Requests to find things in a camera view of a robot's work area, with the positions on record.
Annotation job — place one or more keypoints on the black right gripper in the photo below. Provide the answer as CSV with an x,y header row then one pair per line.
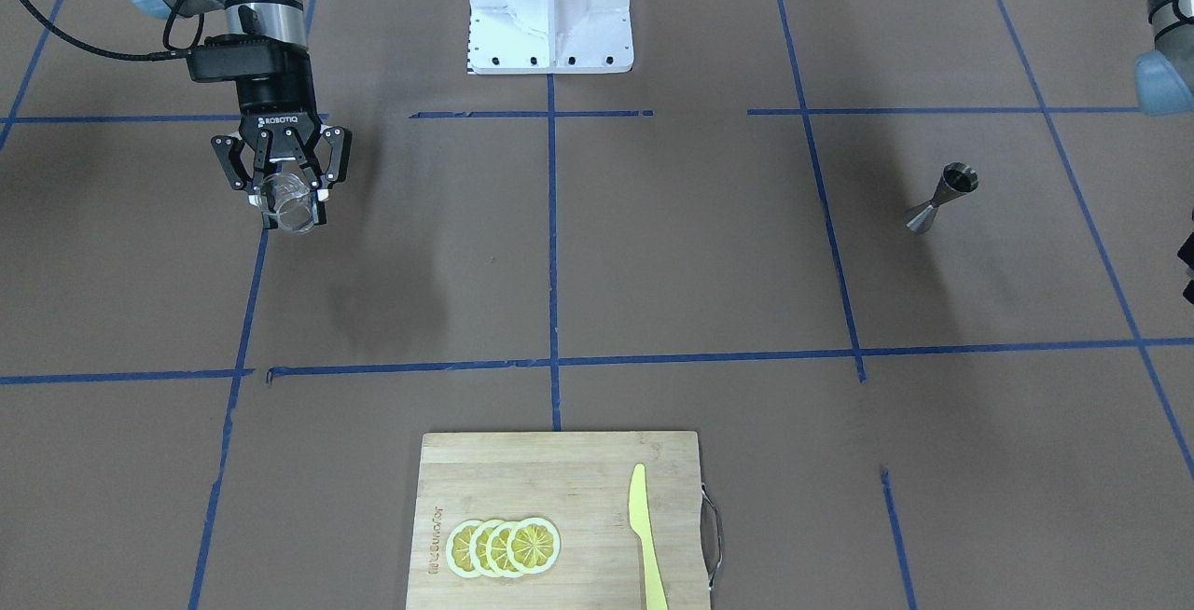
x,y
277,104

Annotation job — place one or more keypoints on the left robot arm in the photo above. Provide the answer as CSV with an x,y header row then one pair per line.
x,y
1164,75

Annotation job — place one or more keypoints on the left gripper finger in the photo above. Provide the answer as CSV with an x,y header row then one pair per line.
x,y
1186,255

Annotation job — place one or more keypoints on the yellow plastic knife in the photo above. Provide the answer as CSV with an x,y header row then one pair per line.
x,y
639,512

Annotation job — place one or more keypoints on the clear glass cup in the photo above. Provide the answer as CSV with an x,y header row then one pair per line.
x,y
287,203

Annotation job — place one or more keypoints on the steel measuring jigger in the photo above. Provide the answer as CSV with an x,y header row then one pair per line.
x,y
957,179

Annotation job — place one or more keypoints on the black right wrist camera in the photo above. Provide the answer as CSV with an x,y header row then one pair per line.
x,y
236,56

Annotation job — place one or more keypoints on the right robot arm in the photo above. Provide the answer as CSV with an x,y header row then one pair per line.
x,y
282,20

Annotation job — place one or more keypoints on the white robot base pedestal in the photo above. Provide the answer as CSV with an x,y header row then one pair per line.
x,y
541,37

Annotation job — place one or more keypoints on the lemon slices stack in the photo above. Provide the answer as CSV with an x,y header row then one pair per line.
x,y
503,549

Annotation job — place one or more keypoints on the wooden cutting board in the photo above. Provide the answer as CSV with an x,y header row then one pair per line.
x,y
578,480

